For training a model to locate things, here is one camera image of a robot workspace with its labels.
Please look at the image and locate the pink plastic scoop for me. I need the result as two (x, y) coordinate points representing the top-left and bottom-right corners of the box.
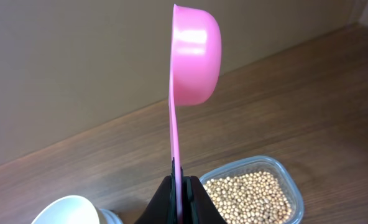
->
(168, 4), (222, 223)

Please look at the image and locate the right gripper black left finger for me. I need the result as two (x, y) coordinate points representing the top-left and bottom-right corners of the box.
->
(135, 160), (175, 224)

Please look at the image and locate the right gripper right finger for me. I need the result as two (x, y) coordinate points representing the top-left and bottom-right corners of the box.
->
(181, 174), (227, 224)

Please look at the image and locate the white bowl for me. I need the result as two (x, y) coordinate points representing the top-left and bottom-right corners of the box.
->
(32, 195), (115, 224)

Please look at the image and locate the clear plastic soybean container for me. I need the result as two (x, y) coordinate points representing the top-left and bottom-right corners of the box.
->
(200, 156), (305, 224)

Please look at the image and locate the white digital kitchen scale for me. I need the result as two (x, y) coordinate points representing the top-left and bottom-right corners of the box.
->
(100, 209), (123, 224)

